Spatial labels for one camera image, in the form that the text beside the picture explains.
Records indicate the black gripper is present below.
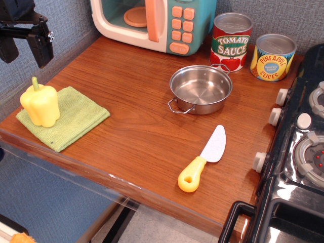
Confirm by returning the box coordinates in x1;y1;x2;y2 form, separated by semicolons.
0;1;54;69

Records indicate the yellow toy bell pepper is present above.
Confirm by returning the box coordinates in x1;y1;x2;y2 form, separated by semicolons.
20;76;60;128

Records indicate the green folded towel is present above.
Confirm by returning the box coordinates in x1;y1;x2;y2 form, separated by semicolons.
16;87;110;152

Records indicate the orange toy plate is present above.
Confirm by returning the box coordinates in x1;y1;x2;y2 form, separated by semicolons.
124;6;147;27

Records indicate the toy microwave teal and cream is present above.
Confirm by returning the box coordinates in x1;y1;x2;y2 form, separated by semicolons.
90;1;217;56

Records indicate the small steel pan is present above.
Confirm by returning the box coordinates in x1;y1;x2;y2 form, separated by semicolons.
168;64;233;115

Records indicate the orange object bottom corner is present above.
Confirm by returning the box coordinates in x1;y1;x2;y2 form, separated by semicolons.
10;232;36;243

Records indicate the tomato sauce can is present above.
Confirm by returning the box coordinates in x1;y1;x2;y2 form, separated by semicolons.
210;12;253;73

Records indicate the pineapple slices can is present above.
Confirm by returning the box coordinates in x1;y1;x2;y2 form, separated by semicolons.
250;33;297;82

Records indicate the grey stove knob middle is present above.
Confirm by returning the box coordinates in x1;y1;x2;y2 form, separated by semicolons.
268;108;282;127

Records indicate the grey stove knob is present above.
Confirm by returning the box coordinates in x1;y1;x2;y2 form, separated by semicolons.
252;152;267;173
268;108;282;127
275;89;289;106

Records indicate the grey stove knob lower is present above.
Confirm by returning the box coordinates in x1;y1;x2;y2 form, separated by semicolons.
252;152;267;173

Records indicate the grey stove knob upper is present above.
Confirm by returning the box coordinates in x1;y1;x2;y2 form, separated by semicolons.
275;89;289;106

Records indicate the white round stove button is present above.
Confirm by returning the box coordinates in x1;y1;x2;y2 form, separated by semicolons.
296;113;311;130

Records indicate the black toy stove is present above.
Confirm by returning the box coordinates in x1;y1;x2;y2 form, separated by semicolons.
219;44;323;242

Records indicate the toy knife yellow handle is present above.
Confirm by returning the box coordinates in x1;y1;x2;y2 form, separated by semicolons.
178;125;226;193

